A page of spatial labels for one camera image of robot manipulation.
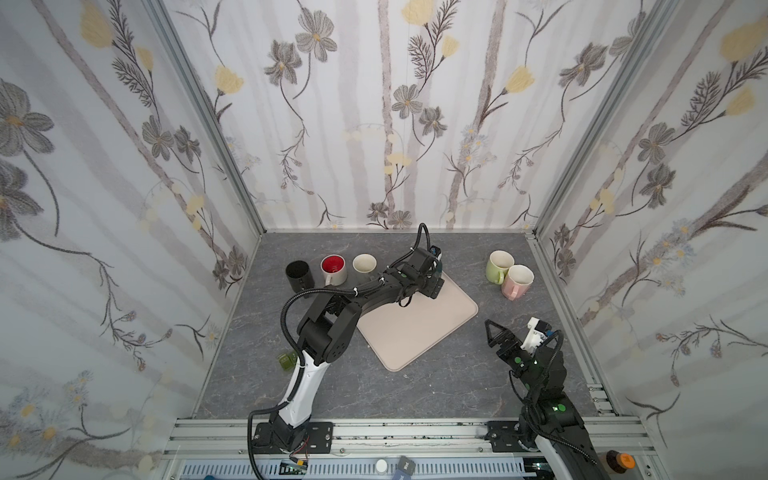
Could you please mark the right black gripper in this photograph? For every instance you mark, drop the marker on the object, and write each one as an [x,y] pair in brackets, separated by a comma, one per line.
[510,347]

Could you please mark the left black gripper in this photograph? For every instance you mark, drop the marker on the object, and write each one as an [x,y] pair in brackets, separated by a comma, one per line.
[430,284]

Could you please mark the pink mug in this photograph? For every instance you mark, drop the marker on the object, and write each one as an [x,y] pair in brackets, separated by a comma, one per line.
[517,282]

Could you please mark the grey mug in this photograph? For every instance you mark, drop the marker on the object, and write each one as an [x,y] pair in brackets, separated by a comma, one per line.
[365,267]

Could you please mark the light green mug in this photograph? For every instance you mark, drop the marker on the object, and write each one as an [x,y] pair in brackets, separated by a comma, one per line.
[498,265]

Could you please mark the white mug red inside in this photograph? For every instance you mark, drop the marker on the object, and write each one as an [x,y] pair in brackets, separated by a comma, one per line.
[334,270]

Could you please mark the black mug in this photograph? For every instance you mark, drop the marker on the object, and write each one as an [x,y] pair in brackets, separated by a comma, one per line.
[300,276]

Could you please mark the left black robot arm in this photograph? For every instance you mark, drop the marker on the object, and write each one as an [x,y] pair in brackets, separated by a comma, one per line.
[319,324]

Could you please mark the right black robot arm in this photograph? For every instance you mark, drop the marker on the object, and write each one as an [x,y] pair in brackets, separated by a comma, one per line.
[548,422]

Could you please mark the beige plastic tray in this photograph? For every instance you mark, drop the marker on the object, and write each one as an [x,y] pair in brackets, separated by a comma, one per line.
[399,335]

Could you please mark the green square block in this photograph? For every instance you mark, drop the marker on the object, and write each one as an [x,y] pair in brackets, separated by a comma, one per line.
[287,360]

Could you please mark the orange capped roll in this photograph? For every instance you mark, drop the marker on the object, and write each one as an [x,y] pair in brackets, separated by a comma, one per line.
[617,462]

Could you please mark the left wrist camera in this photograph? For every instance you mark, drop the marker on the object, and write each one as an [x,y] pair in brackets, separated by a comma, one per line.
[436,252]

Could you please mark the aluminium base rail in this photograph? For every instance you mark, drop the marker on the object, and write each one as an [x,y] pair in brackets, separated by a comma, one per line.
[458,448]

